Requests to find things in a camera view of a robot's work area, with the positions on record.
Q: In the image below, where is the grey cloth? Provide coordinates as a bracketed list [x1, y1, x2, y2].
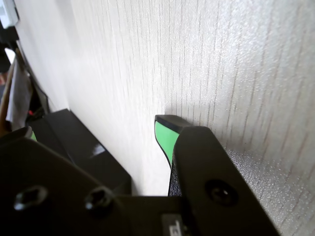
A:
[5, 58, 33, 130]

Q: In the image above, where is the black cardboard box lid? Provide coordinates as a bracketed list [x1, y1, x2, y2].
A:
[45, 108, 133, 197]

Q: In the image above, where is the black cardboard box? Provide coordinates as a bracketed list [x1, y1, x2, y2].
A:
[29, 115, 75, 163]

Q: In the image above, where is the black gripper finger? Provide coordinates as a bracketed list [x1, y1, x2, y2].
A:
[0, 126, 131, 236]
[154, 114, 282, 236]

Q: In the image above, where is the white board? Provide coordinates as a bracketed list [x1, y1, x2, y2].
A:
[0, 0, 20, 28]

